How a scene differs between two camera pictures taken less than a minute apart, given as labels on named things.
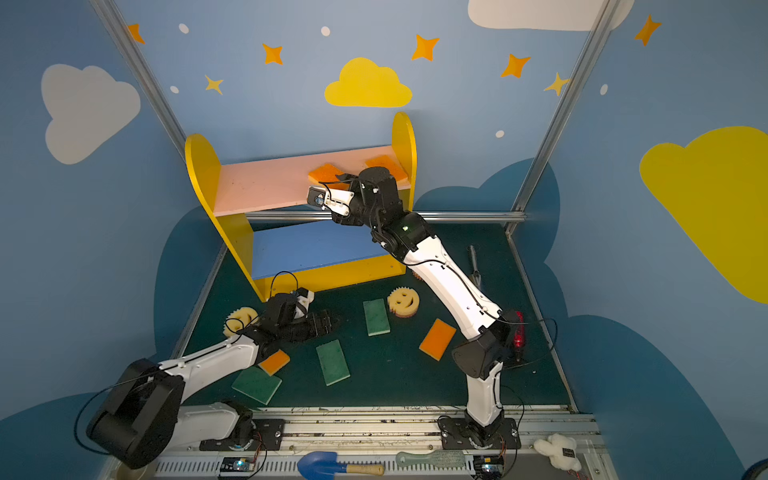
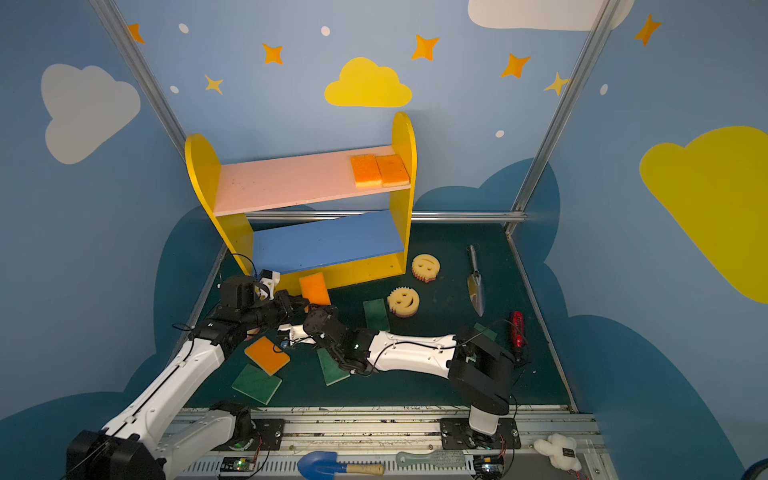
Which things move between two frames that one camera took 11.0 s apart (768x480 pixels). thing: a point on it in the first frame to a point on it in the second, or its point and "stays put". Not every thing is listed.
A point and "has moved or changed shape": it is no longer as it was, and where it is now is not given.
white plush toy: [560, 450] stays put
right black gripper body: [354, 182] to [316, 324]
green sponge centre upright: [376, 317] stays put
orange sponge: [275, 362] stays put
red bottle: [519, 334] stays put
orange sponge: [326, 173] has moved or changed shape
